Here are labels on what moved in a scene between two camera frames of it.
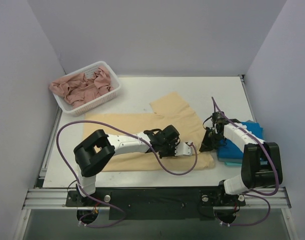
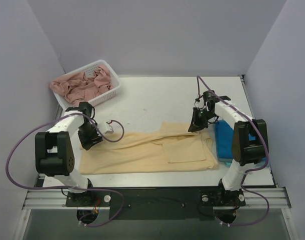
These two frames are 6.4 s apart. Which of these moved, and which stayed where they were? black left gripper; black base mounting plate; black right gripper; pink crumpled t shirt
Moved: black left gripper; black right gripper
Stayed: pink crumpled t shirt; black base mounting plate
